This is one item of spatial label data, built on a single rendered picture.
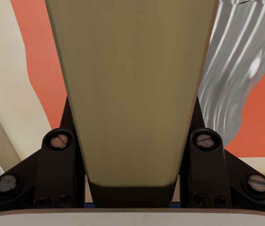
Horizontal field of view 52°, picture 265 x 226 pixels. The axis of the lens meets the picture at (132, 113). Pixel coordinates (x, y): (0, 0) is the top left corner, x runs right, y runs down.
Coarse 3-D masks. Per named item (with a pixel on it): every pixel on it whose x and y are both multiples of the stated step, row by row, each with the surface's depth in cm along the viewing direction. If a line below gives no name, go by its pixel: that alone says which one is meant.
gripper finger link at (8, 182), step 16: (64, 112) 11; (32, 160) 10; (80, 160) 10; (0, 176) 9; (16, 176) 9; (32, 176) 9; (80, 176) 11; (0, 192) 9; (16, 192) 9; (32, 192) 9
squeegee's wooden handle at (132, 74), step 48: (48, 0) 4; (96, 0) 4; (144, 0) 4; (192, 0) 4; (96, 48) 5; (144, 48) 5; (192, 48) 5; (96, 96) 5; (144, 96) 5; (192, 96) 6; (96, 144) 7; (144, 144) 7; (96, 192) 9; (144, 192) 8
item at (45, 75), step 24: (24, 0) 19; (24, 24) 21; (48, 24) 21; (48, 48) 22; (48, 72) 24; (48, 96) 26; (264, 96) 26; (48, 120) 29; (264, 120) 29; (240, 144) 32; (264, 144) 32
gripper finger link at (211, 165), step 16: (208, 128) 10; (192, 144) 9; (208, 144) 10; (192, 160) 9; (208, 160) 9; (224, 160) 9; (192, 176) 9; (208, 176) 9; (224, 176) 9; (192, 192) 8; (208, 192) 8; (224, 192) 8; (192, 208) 8; (208, 208) 8; (224, 208) 8
